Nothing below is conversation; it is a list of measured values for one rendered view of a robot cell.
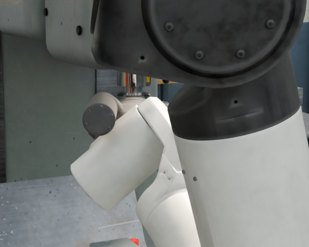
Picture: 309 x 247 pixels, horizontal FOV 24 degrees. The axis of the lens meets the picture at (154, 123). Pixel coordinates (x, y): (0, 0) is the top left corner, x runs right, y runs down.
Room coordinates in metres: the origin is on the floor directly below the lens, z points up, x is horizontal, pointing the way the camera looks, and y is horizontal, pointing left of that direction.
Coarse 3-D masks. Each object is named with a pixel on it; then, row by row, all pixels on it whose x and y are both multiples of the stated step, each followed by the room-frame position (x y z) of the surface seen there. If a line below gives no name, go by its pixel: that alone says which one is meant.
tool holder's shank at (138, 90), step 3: (126, 87) 0.98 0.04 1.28; (129, 87) 0.97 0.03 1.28; (138, 87) 0.97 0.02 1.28; (141, 87) 0.98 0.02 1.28; (126, 90) 0.98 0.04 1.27; (129, 90) 0.97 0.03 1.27; (132, 90) 0.97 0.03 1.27; (135, 90) 0.97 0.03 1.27; (138, 90) 0.97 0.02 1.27; (141, 90) 0.98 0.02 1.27; (126, 93) 0.98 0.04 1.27; (129, 93) 0.97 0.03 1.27; (132, 93) 0.97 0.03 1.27; (135, 93) 0.97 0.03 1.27; (138, 93) 0.97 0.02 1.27; (141, 93) 0.98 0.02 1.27
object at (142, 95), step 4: (124, 92) 0.99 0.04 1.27; (144, 92) 0.99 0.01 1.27; (120, 96) 0.97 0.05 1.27; (124, 96) 0.96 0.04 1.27; (128, 96) 0.96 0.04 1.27; (132, 96) 0.96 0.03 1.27; (136, 96) 0.96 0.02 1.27; (140, 96) 0.96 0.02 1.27; (144, 96) 0.96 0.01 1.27; (148, 96) 0.97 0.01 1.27
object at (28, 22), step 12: (24, 0) 1.03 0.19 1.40; (36, 0) 1.03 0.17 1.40; (0, 12) 1.15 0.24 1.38; (12, 12) 1.08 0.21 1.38; (24, 12) 1.03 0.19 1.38; (36, 12) 1.03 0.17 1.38; (0, 24) 1.15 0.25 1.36; (12, 24) 1.09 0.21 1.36; (24, 24) 1.03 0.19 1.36; (36, 24) 1.03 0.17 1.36; (24, 36) 1.06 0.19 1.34; (36, 36) 1.03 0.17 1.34
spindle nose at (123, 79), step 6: (120, 72) 0.97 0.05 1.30; (120, 78) 0.97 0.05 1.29; (126, 78) 0.96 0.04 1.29; (132, 78) 0.96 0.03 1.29; (138, 78) 0.96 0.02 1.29; (144, 78) 0.96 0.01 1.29; (150, 78) 0.98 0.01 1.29; (120, 84) 0.97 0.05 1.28; (126, 84) 0.96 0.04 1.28; (132, 84) 0.96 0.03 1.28; (138, 84) 0.96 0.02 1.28; (144, 84) 0.96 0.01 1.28; (150, 84) 0.98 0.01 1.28
